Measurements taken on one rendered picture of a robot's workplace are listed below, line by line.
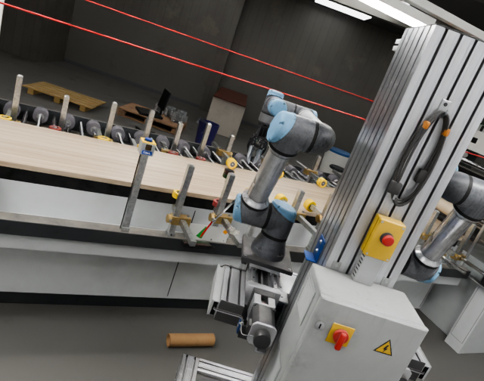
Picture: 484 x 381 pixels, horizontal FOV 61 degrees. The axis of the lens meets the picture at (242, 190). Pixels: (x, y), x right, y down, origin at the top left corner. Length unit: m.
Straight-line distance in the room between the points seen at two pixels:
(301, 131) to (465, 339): 3.19
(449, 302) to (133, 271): 3.00
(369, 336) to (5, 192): 1.90
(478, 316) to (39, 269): 3.44
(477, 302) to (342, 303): 3.00
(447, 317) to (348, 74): 7.90
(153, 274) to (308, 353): 1.64
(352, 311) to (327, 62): 10.14
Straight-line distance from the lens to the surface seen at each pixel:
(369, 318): 1.31
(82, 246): 2.38
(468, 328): 4.25
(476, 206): 1.67
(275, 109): 1.78
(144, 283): 2.83
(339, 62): 11.25
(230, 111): 8.72
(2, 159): 2.40
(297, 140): 1.41
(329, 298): 1.25
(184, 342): 2.73
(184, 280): 2.89
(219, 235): 2.49
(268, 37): 11.05
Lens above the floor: 1.79
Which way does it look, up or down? 18 degrees down
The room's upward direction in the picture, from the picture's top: 20 degrees clockwise
